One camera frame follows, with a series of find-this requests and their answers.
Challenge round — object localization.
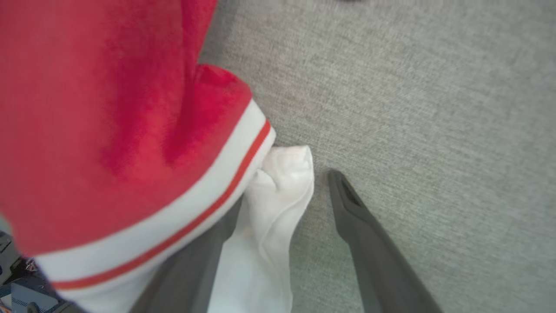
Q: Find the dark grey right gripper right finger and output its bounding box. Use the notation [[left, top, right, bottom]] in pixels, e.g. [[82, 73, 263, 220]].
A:
[[327, 169, 444, 313]]

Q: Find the red and white jersey shirt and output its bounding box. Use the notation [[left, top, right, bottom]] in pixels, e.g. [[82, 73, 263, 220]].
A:
[[0, 0, 315, 313]]

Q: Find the grey fabric sofa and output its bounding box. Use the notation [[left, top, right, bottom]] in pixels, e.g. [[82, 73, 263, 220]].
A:
[[198, 0, 556, 313]]

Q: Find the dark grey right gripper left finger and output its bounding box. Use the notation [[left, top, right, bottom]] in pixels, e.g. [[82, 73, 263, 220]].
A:
[[129, 196, 244, 313]]

